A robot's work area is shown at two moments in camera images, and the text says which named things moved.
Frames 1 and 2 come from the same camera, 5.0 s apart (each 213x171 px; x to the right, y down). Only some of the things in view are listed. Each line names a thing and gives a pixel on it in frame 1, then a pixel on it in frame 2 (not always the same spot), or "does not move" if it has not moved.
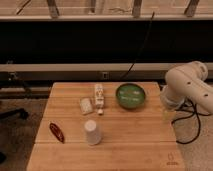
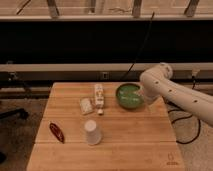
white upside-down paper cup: [92, 133] does not move
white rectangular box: [99, 96] does not move
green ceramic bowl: [130, 96] does not move
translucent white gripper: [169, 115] -> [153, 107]
